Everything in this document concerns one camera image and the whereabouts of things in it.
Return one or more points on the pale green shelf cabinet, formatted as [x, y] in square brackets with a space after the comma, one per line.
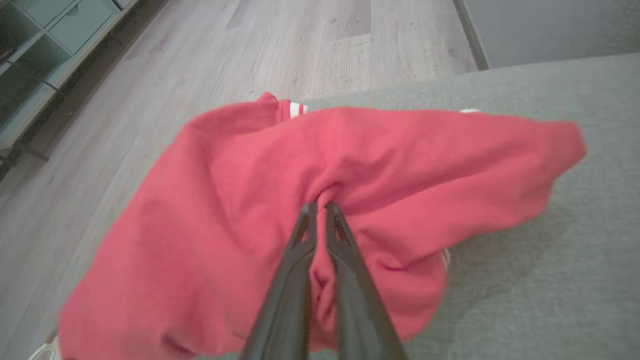
[75, 30]

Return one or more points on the large grey sofa seat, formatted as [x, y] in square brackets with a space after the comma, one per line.
[550, 275]

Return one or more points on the red jersey with white stripes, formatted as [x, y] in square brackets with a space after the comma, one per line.
[240, 165]

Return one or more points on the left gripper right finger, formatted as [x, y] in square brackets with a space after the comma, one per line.
[357, 310]

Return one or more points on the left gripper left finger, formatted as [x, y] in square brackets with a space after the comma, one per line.
[287, 310]

